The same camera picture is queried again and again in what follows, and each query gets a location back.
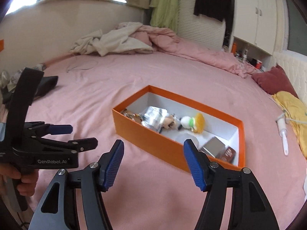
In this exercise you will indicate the white wall cabinet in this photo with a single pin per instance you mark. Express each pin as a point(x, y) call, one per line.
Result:
point(254, 28)

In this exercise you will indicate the red soda can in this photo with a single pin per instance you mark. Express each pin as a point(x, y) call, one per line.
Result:
point(258, 64)

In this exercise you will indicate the pink duvet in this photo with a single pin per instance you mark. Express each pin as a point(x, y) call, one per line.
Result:
point(166, 41)

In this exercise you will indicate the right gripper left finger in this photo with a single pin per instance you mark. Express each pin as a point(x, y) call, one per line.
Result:
point(100, 176)

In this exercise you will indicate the white lint roller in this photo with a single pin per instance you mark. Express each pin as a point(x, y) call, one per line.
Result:
point(282, 130)

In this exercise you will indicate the green hanging garment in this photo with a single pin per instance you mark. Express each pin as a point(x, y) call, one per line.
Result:
point(165, 14)

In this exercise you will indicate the brown card deck box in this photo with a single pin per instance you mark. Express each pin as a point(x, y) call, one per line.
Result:
point(228, 155)

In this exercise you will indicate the black hanging garment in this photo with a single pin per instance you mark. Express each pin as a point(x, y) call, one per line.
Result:
point(213, 0)

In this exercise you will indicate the orange cardboard box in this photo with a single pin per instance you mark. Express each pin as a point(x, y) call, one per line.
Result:
point(167, 145)

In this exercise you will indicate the beige cloth garment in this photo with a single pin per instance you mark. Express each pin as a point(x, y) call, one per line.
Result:
point(116, 41)

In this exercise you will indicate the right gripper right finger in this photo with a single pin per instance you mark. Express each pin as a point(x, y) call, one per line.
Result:
point(205, 173)

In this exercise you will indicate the tan plush keychain toy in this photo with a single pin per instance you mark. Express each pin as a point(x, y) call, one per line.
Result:
point(133, 116)

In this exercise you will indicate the person's left hand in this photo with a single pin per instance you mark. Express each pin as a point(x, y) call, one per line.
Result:
point(28, 181)

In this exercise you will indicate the yellow pillow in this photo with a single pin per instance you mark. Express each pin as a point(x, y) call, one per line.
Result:
point(295, 114)

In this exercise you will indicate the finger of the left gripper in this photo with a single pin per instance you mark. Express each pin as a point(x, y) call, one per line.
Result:
point(59, 129)
point(79, 145)

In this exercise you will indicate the clear plastic bag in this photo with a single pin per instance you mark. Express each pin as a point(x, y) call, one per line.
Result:
point(153, 117)

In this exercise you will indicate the yellow green Snoopy figure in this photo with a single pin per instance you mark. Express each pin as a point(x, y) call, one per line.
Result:
point(195, 124)

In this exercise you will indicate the dark red pillow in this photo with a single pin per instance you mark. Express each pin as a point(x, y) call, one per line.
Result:
point(274, 81)

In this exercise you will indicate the orange bottle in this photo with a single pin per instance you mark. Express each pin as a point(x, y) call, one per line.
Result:
point(234, 48)

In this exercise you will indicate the black cloth on bed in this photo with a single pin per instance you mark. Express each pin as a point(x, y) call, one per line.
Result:
point(46, 85)

